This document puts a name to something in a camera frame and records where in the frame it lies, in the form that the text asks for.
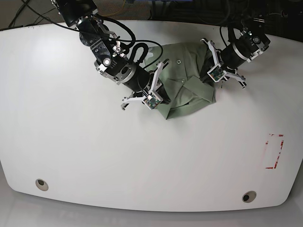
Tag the right table grommet hole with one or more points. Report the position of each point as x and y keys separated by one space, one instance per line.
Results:
x=248 y=197

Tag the table grommet hole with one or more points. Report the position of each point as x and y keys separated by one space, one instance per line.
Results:
x=42 y=185
x=248 y=197

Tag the left table grommet hole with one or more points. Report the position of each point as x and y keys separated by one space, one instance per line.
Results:
x=42 y=185

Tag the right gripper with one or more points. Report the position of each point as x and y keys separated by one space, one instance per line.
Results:
x=143 y=82

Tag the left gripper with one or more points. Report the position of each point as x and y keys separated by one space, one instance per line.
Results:
x=229 y=59

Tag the green t-shirt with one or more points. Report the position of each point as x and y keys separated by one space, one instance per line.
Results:
x=187 y=86

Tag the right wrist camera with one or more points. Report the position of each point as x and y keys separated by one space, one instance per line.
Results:
x=152 y=100

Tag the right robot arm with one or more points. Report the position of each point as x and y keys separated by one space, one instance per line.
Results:
x=118 y=54

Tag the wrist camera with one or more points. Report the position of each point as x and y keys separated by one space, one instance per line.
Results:
x=152 y=100
x=216 y=73

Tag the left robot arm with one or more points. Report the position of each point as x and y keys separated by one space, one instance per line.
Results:
x=247 y=40

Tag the red tape marking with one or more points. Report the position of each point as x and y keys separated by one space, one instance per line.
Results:
x=273 y=148

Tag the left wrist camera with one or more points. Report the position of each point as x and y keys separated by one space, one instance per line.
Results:
x=216 y=73

